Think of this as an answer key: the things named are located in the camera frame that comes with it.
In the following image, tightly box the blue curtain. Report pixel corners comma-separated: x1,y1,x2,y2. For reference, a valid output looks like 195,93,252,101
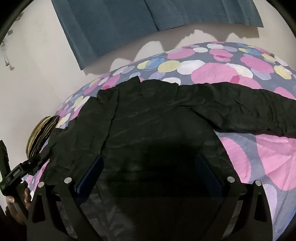
51,0,264,71

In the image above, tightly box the striped pillow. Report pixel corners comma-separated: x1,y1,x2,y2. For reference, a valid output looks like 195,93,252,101
26,115,61,158

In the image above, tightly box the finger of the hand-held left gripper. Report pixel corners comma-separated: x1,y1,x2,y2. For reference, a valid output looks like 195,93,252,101
22,152,50,176

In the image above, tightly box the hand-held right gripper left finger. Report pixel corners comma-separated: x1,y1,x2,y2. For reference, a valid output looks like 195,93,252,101
27,155,104,241

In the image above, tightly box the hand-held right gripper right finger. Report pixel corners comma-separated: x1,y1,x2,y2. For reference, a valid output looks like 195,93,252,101
195,153,274,241

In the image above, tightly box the person's left hand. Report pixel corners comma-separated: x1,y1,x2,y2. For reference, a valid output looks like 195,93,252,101
5,181,32,226

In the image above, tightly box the dotted bed sheet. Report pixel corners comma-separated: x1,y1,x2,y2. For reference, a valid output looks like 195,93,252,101
24,41,296,241

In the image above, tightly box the black garment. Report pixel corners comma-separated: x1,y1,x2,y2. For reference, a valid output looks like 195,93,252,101
29,76,296,241

